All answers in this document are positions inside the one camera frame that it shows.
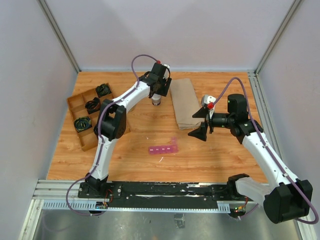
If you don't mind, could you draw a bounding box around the purple cable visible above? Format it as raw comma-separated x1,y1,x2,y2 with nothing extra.
212,76,320,225
65,53,161,217

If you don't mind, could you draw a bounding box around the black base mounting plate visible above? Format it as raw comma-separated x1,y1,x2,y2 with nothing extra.
77,181,247,205

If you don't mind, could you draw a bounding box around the right aluminium frame post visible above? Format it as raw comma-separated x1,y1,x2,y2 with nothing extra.
254,0,304,75

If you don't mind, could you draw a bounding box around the white capped pill bottle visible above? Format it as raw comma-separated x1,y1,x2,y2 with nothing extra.
151,93,161,106

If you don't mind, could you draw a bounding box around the aluminium frame post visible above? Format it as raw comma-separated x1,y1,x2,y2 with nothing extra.
254,0,304,75
36,0,81,74

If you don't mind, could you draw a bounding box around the black coiled cable top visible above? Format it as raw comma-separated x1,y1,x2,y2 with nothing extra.
96,84,112,98

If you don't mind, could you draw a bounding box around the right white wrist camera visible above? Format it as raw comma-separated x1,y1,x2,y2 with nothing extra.
201,94,216,110

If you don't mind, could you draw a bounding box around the left aluminium frame post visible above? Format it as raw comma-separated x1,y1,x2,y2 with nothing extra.
36,0,81,74

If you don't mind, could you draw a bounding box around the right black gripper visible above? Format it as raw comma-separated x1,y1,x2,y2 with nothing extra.
188,106,234,141

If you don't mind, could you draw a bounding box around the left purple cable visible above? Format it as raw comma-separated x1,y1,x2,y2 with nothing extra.
65,53,161,217

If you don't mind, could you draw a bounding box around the black green coiled cable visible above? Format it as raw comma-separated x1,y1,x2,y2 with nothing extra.
73,116,92,133

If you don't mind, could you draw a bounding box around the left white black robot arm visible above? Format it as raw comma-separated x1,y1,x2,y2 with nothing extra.
85,61,172,198

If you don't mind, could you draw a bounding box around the wooden compartment tray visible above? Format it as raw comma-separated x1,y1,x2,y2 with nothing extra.
66,83,115,152

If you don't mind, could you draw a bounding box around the grey slotted cable duct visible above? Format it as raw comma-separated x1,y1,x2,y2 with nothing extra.
41,198,231,214

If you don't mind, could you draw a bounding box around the black coiled cable middle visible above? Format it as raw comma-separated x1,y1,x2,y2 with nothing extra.
84,97,103,113

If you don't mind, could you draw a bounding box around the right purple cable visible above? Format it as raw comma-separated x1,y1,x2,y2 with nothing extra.
212,76,320,225

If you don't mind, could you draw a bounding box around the pink weekly pill organizer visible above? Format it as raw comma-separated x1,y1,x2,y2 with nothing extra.
148,137,179,155

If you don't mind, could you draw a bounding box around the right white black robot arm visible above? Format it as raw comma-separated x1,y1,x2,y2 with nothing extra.
188,93,313,224

